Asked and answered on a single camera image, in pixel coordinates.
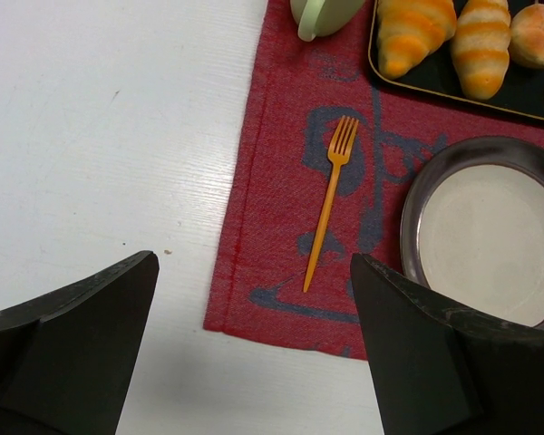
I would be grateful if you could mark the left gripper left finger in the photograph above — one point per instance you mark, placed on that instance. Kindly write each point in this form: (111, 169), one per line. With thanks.
(67, 357)

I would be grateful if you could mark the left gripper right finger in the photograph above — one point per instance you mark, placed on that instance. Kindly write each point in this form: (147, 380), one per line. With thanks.
(441, 367)

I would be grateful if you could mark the small striped croissant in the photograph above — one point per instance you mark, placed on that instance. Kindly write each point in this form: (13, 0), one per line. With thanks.
(480, 48)

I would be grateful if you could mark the dark rimmed white plate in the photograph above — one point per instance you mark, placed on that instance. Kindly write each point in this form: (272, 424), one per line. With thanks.
(472, 227)

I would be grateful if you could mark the red patterned placemat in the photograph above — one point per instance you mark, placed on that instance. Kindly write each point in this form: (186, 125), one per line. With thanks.
(298, 93)

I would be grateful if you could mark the orange plastic fork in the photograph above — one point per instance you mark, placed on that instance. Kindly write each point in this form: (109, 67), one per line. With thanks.
(339, 153)

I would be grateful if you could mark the dark green tray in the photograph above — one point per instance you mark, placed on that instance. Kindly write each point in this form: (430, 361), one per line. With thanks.
(521, 94)

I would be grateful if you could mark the large orange croissant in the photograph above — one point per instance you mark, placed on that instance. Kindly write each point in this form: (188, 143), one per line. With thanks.
(409, 31)

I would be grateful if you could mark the left round bun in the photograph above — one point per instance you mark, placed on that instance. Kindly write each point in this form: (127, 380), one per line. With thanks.
(527, 37)

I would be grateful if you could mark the pale green mug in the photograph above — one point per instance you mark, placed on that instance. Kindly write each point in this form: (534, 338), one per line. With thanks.
(320, 18)

